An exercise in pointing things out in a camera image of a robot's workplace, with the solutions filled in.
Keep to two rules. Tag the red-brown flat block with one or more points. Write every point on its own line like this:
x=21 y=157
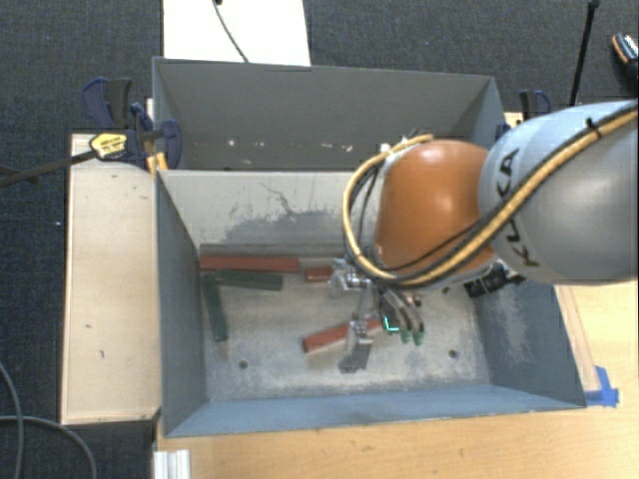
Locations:
x=249 y=263
x=317 y=274
x=324 y=339

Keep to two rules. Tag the pale wood flat board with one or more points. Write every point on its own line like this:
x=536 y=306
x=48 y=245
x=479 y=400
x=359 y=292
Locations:
x=112 y=287

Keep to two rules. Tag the pale grey metal gripper finger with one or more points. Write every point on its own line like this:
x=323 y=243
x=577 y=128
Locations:
x=365 y=352
x=349 y=354

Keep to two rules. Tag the black cylinder on white bracket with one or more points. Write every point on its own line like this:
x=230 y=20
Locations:
x=486 y=283

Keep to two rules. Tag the grey metal bin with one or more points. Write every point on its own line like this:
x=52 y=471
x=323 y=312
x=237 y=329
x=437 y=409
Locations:
x=279 y=367

